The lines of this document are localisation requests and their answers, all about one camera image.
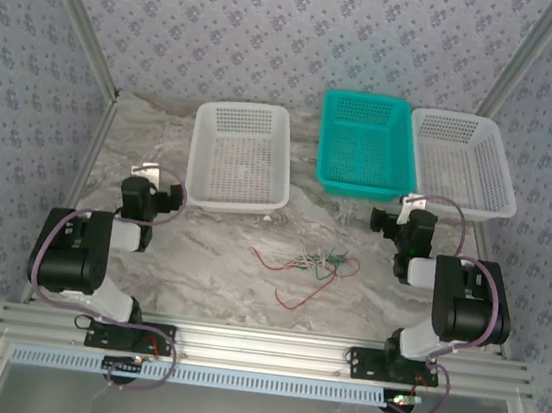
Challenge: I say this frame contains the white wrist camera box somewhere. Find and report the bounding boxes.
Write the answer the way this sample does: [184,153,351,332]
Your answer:
[396,191,432,228]
[129,162,163,187]

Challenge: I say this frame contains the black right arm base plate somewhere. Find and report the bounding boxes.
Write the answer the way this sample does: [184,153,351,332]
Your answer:
[346,345,443,391]

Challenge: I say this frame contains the red wires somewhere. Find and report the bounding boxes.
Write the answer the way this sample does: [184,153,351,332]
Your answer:
[296,245,335,271]

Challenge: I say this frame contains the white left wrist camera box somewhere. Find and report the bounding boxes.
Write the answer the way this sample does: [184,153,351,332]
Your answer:
[129,162,163,187]

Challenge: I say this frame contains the light blue slotted cable duct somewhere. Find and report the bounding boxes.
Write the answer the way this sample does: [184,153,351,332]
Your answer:
[8,340,397,411]

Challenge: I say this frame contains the aluminium frame post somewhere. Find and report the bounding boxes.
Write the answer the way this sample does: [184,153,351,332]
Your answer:
[474,0,552,126]
[16,0,134,104]

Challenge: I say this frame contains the thin white cable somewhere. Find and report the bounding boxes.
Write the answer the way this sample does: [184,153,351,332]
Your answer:
[298,249,347,274]

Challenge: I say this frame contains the small black circuit board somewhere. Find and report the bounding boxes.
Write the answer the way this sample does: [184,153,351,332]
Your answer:
[383,389,424,413]
[100,352,146,378]

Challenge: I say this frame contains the white perforated plastic basket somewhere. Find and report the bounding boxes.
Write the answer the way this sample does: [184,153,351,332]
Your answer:
[181,95,302,221]
[398,105,529,229]

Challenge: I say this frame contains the thin green cable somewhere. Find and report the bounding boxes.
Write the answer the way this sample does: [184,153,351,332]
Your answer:
[290,248,352,278]
[311,245,351,286]

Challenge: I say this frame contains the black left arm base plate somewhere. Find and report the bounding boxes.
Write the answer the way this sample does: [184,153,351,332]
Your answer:
[83,314,179,358]

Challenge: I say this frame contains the teal perforated plastic basket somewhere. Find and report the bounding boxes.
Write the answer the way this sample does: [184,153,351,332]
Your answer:
[311,88,428,207]

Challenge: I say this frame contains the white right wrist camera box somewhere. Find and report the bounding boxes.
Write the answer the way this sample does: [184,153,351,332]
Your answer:
[396,191,432,228]

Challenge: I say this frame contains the aluminium cross rail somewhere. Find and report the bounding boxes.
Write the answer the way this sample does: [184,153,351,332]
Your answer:
[0,297,538,404]

